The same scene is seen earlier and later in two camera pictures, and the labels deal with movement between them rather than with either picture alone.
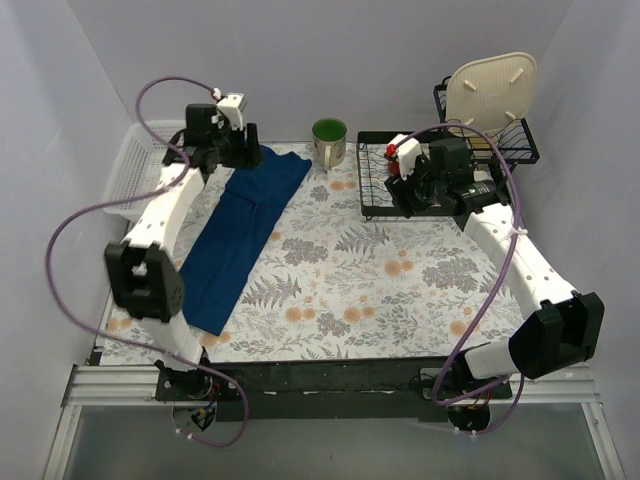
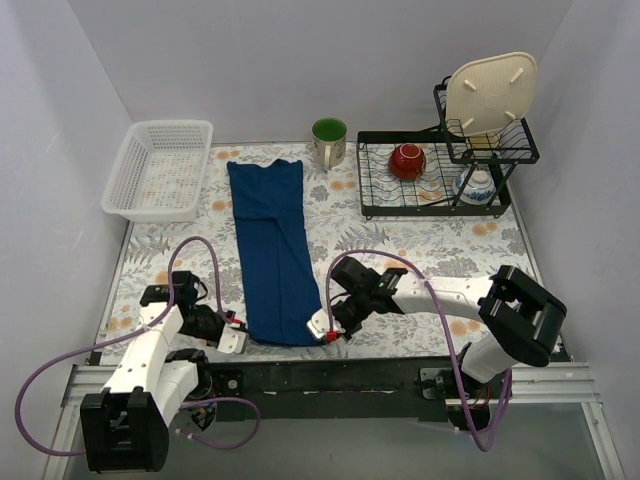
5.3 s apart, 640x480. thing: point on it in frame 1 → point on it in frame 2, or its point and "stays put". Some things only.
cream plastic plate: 491,92 stays put
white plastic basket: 138,167 stays put
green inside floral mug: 329,141 stays put
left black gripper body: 242,151 → 220,325
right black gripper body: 406,185 → 343,316
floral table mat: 331,286 stays put
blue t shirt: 220,266 → 282,282
